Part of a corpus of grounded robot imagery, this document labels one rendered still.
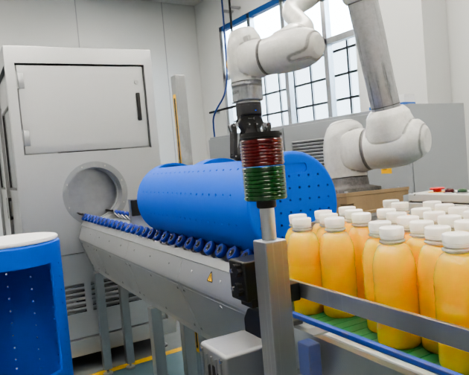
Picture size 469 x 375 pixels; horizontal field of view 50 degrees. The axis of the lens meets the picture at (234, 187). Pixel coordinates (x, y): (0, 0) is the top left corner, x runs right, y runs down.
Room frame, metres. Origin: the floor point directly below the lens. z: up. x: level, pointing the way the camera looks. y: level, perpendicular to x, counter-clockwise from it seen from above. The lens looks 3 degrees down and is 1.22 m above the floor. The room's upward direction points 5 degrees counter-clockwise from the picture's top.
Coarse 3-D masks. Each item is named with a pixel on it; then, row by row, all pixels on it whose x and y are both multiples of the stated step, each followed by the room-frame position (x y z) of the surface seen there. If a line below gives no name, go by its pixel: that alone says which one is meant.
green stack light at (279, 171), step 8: (248, 168) 0.73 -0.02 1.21; (256, 168) 0.72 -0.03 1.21; (264, 168) 0.72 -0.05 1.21; (272, 168) 0.72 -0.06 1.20; (280, 168) 0.73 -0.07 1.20; (248, 176) 0.73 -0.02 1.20; (256, 176) 0.72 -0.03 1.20; (264, 176) 0.72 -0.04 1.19; (272, 176) 0.72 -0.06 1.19; (280, 176) 0.73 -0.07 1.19; (248, 184) 0.73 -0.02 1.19; (256, 184) 0.72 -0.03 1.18; (264, 184) 0.72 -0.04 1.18; (272, 184) 0.72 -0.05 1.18; (280, 184) 0.73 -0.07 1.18; (248, 192) 0.73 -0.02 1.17; (256, 192) 0.72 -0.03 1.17; (264, 192) 0.72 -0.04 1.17; (272, 192) 0.72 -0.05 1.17; (280, 192) 0.73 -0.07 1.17; (248, 200) 0.73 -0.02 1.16; (256, 200) 0.72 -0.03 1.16; (264, 200) 0.72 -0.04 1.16
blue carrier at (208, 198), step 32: (224, 160) 1.67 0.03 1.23; (288, 160) 1.30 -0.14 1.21; (160, 192) 1.78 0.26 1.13; (192, 192) 1.54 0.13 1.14; (224, 192) 1.35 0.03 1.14; (288, 192) 1.29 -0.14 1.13; (320, 192) 1.34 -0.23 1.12; (160, 224) 1.85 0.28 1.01; (192, 224) 1.57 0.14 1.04; (224, 224) 1.36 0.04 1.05; (256, 224) 1.24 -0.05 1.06; (288, 224) 1.29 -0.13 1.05
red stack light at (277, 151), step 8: (240, 144) 0.74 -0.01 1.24; (248, 144) 0.73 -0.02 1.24; (256, 144) 0.72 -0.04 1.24; (264, 144) 0.72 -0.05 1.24; (272, 144) 0.72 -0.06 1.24; (280, 144) 0.73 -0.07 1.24; (240, 152) 0.75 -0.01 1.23; (248, 152) 0.73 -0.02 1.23; (256, 152) 0.72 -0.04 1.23; (264, 152) 0.72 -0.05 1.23; (272, 152) 0.72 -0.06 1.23; (280, 152) 0.73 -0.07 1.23; (248, 160) 0.73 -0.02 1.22; (256, 160) 0.72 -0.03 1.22; (264, 160) 0.72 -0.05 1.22; (272, 160) 0.72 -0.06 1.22; (280, 160) 0.73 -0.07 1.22
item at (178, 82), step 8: (176, 80) 2.69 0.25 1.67; (184, 80) 2.71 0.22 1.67; (176, 88) 2.69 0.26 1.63; (184, 88) 2.71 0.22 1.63; (176, 96) 2.69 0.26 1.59; (184, 96) 2.71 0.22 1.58; (176, 104) 2.69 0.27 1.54; (184, 104) 2.71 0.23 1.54; (176, 112) 2.70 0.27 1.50; (184, 112) 2.70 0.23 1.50; (176, 120) 2.71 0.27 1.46; (184, 120) 2.70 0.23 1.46; (176, 128) 2.72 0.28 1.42; (184, 128) 2.70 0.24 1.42; (176, 136) 2.73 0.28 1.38; (184, 136) 2.70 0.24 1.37; (184, 144) 2.69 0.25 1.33; (184, 152) 2.69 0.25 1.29; (184, 160) 2.69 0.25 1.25; (192, 160) 2.71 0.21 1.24; (200, 336) 2.69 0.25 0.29; (200, 344) 2.69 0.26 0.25; (200, 352) 2.69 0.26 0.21; (200, 360) 2.69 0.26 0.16; (200, 368) 2.70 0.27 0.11
